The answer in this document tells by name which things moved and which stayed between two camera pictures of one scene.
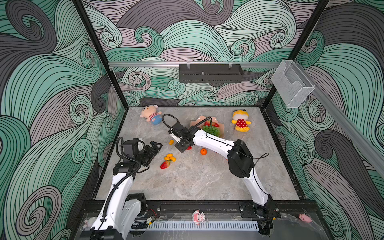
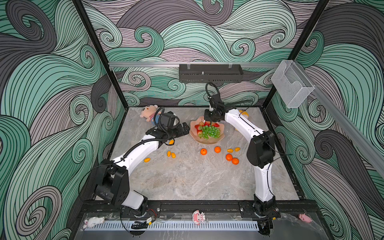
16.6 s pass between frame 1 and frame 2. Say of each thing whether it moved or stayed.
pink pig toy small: stayed
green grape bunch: stayed
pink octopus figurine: stayed
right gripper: moved
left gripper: moved
